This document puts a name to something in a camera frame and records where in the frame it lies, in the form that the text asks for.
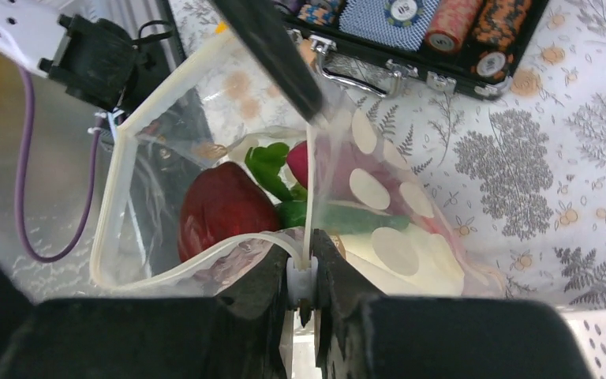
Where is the clear zip top bag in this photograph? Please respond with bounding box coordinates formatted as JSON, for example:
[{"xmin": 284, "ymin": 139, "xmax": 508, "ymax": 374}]
[{"xmin": 89, "ymin": 32, "xmax": 505, "ymax": 297}]

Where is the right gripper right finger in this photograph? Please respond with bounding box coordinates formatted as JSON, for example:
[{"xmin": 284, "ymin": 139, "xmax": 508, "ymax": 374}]
[{"xmin": 311, "ymin": 230, "xmax": 591, "ymax": 378}]

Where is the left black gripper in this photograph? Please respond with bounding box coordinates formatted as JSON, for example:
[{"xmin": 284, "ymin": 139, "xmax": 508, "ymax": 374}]
[{"xmin": 39, "ymin": 15, "xmax": 174, "ymax": 113}]

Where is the orange black chip stack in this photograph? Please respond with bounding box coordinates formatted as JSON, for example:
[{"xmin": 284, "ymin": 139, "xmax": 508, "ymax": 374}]
[{"xmin": 471, "ymin": 0, "xmax": 533, "ymax": 80}]

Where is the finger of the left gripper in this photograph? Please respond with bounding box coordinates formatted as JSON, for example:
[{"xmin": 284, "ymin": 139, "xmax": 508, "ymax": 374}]
[{"xmin": 211, "ymin": 0, "xmax": 324, "ymax": 122}]

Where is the black open case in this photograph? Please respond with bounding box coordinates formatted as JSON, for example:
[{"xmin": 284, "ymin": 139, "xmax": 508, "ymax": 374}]
[{"xmin": 275, "ymin": 0, "xmax": 547, "ymax": 100}]

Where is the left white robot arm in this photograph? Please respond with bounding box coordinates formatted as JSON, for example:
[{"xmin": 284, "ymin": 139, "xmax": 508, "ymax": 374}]
[{"xmin": 0, "ymin": 1, "xmax": 324, "ymax": 121}]

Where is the purple sweet potato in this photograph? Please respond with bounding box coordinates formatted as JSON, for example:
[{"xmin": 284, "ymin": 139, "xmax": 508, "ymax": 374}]
[{"xmin": 286, "ymin": 141, "xmax": 309, "ymax": 189}]

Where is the blue patterned card deck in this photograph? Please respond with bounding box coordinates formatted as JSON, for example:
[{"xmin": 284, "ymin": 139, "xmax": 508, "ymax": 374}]
[{"xmin": 339, "ymin": 0, "xmax": 440, "ymax": 51}]

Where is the white radish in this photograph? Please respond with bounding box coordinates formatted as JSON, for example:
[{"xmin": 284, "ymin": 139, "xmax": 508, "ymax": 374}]
[{"xmin": 340, "ymin": 224, "xmax": 465, "ymax": 296}]

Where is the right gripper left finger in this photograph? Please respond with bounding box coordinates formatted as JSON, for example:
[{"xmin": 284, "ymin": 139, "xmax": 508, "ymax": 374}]
[{"xmin": 0, "ymin": 247, "xmax": 288, "ymax": 378}]

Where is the red poker chip stack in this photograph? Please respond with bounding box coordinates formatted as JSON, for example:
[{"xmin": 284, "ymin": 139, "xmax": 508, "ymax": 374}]
[{"xmin": 425, "ymin": 0, "xmax": 484, "ymax": 54}]

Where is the green chili pepper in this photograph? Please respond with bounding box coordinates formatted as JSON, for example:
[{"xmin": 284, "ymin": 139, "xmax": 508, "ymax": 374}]
[{"xmin": 276, "ymin": 201, "xmax": 411, "ymax": 235}]

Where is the green leafy vegetable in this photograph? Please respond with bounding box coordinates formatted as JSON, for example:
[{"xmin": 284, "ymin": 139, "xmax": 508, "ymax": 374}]
[{"xmin": 245, "ymin": 142, "xmax": 308, "ymax": 202}]

